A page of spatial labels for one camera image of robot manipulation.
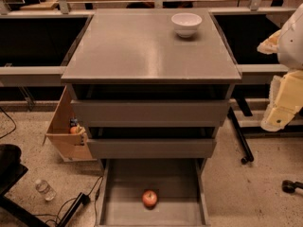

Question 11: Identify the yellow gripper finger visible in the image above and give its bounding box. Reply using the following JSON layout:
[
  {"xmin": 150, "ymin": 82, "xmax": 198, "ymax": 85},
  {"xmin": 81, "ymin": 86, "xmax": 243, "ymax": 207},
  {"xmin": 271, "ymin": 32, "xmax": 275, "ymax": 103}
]
[
  {"xmin": 257, "ymin": 30, "xmax": 280, "ymax": 55},
  {"xmin": 260, "ymin": 106, "xmax": 295, "ymax": 131}
]

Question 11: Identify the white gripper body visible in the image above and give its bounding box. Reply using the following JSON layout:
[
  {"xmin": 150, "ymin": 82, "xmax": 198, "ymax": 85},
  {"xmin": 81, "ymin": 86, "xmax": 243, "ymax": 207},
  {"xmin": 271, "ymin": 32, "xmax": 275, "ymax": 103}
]
[{"xmin": 273, "ymin": 70, "xmax": 303, "ymax": 114}]

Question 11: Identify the red apple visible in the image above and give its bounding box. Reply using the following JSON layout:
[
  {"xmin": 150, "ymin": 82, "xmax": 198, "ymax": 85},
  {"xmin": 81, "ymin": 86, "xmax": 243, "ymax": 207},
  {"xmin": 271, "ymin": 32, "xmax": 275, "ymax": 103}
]
[{"xmin": 142, "ymin": 190, "xmax": 158, "ymax": 208}]

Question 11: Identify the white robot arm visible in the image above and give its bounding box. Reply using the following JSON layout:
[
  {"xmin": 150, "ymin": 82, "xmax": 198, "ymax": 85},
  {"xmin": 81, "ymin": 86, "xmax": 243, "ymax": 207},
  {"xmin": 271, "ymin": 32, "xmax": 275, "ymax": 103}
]
[{"xmin": 257, "ymin": 5, "xmax": 303, "ymax": 131}]

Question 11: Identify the grey bottom drawer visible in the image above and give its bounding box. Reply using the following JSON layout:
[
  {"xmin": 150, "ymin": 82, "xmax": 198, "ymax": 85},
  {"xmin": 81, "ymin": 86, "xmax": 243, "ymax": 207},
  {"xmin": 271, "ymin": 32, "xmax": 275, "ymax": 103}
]
[{"xmin": 95, "ymin": 159, "xmax": 210, "ymax": 227}]

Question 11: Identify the grey drawer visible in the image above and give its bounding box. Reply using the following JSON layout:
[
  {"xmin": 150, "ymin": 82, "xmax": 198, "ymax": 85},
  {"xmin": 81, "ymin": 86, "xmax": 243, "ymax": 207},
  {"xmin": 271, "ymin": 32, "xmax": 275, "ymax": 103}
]
[
  {"xmin": 95, "ymin": 159, "xmax": 210, "ymax": 227},
  {"xmin": 87, "ymin": 127, "xmax": 216, "ymax": 159},
  {"xmin": 68, "ymin": 84, "xmax": 234, "ymax": 128}
]

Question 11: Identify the grey middle drawer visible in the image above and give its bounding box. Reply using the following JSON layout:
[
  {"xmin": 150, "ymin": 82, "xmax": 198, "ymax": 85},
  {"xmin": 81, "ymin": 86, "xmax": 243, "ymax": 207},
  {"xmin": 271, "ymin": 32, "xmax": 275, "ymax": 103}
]
[{"xmin": 87, "ymin": 127, "xmax": 216, "ymax": 159}]

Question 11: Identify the grey drawer cabinet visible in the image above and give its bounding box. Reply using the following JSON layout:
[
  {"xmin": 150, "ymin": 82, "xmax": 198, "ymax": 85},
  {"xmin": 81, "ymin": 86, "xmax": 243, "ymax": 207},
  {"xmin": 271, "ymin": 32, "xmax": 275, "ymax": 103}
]
[{"xmin": 61, "ymin": 7, "xmax": 242, "ymax": 172}]

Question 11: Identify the grey top drawer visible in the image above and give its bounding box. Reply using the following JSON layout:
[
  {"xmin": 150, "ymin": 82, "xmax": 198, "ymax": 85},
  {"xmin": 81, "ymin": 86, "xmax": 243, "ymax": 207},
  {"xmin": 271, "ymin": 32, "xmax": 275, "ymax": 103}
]
[{"xmin": 68, "ymin": 84, "xmax": 234, "ymax": 128}]

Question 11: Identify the black table leg with caster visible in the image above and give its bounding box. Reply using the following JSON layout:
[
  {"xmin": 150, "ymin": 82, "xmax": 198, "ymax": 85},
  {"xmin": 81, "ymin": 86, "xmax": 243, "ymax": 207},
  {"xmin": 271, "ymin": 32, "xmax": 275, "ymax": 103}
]
[{"xmin": 228, "ymin": 108, "xmax": 255, "ymax": 165}]

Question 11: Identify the black caster wheel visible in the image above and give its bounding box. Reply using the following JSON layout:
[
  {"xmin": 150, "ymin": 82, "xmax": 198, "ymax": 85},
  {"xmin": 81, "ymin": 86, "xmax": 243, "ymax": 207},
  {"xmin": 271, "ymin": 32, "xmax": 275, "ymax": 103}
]
[{"xmin": 281, "ymin": 180, "xmax": 303, "ymax": 193}]

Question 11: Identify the white ceramic bowl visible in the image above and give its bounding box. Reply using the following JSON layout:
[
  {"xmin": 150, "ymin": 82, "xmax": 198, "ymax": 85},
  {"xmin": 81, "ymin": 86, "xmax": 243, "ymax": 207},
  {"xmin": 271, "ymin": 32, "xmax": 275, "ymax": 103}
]
[{"xmin": 171, "ymin": 12, "xmax": 203, "ymax": 38}]

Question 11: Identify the cardboard box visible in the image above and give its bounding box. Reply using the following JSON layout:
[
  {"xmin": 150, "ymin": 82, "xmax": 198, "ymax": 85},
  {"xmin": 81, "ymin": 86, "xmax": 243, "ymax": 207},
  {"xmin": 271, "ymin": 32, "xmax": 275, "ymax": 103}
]
[{"xmin": 45, "ymin": 88, "xmax": 93, "ymax": 161}]

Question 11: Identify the orange fruit in box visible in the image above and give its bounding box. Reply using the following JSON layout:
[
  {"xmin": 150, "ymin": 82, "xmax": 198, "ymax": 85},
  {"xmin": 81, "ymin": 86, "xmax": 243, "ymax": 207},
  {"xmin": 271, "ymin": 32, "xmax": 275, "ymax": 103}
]
[{"xmin": 69, "ymin": 126, "xmax": 79, "ymax": 134}]

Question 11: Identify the plastic water bottle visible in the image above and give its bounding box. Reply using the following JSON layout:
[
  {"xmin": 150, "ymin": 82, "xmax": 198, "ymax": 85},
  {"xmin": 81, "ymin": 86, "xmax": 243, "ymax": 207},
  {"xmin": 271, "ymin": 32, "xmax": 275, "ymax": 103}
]
[{"xmin": 35, "ymin": 179, "xmax": 56, "ymax": 201}]

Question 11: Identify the black chair base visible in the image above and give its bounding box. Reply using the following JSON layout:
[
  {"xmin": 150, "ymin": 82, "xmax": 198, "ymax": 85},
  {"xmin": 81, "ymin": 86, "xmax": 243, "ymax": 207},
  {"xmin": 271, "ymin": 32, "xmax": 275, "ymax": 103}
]
[{"xmin": 0, "ymin": 144, "xmax": 91, "ymax": 227}]

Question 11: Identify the black power cable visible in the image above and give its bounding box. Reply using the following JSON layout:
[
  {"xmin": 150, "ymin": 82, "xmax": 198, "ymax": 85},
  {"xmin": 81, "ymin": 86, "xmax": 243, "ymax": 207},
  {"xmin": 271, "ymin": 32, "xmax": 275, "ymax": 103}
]
[{"xmin": 34, "ymin": 175, "xmax": 104, "ymax": 227}]

